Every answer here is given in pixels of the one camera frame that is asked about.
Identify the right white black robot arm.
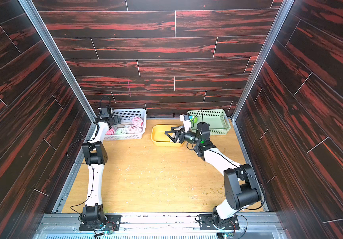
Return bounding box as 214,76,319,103
164,122,262,229

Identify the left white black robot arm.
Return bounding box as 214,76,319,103
80,106,120,230

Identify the white plastic mesh basket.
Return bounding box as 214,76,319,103
92,109,147,142

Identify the red apple netted front left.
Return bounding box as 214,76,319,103
105,126,117,135

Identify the yellow plastic tub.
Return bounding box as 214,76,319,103
151,124,182,147

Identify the red apple netted front right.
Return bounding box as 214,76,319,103
125,124,142,134

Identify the green plastic mesh basket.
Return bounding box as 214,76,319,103
187,109,231,135

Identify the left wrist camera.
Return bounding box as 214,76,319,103
100,106,113,119

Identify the left aluminium frame post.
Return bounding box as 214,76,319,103
18,0,96,122

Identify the aluminium frame post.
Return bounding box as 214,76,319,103
231,0,294,125
18,0,96,122

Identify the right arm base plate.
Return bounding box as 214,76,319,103
195,213,240,231

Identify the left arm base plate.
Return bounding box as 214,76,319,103
79,214,122,232

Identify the front aluminium rail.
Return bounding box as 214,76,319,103
33,212,289,239

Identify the right aluminium frame post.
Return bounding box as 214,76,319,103
231,0,294,125

